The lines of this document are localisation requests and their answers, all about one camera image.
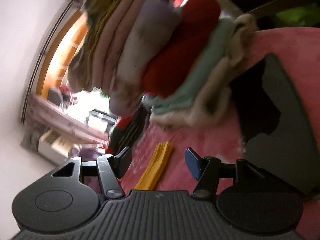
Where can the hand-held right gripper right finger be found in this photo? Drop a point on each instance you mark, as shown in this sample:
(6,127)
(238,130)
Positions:
(193,163)

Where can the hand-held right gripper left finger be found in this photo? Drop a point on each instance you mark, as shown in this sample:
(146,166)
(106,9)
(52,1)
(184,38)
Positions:
(123,160)

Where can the yellow knit sweater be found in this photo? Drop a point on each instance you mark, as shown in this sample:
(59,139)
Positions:
(156,166)

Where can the pile of folded clothes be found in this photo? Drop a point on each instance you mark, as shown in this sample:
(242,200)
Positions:
(220,100)

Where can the striped red green folded garment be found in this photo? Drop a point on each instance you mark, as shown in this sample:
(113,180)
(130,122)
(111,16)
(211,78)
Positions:
(130,132)

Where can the pink floral blanket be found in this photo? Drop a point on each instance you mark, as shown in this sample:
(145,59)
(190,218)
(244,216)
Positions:
(215,140)

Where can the purple duvet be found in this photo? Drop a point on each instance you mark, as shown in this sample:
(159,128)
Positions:
(87,152)

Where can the pale pink curtain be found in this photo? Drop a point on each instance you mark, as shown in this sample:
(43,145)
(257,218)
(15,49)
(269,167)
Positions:
(62,120)

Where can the white ribbed appliance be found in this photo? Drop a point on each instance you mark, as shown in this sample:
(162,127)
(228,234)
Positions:
(52,140)

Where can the mint green folded garment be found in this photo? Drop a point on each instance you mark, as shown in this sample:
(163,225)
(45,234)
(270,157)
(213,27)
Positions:
(200,80)

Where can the dark grey flat object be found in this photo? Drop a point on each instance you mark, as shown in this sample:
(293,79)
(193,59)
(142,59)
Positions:
(287,130)

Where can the pale pink folded garment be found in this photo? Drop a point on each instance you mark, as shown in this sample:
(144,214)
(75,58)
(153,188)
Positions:
(112,55)

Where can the lavender folded garment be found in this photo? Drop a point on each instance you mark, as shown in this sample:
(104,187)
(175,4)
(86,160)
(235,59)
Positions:
(140,55)

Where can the olive folded garment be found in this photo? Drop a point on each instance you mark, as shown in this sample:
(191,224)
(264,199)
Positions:
(100,37)

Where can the wooden window frame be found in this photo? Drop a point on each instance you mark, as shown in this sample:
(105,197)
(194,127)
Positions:
(57,55)

